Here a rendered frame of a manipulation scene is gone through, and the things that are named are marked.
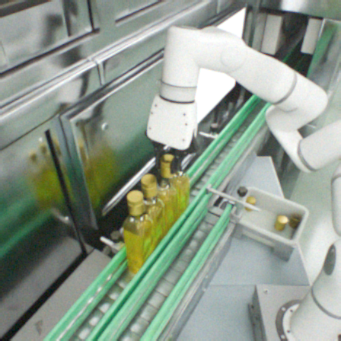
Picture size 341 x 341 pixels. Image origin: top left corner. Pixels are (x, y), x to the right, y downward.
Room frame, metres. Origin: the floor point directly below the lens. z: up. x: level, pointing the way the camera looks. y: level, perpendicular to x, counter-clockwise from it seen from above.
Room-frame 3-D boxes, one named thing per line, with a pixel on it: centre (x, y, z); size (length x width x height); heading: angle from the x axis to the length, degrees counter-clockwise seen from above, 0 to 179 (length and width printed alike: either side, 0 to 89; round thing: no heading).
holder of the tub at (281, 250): (0.72, -0.30, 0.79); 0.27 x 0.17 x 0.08; 58
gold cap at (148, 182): (0.53, 0.05, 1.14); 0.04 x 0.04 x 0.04
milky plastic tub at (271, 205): (0.71, -0.33, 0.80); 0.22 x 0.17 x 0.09; 58
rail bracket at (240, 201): (0.66, -0.18, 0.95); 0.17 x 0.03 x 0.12; 58
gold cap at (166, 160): (0.57, 0.01, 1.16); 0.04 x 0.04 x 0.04
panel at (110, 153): (0.92, -0.03, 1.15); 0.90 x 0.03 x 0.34; 148
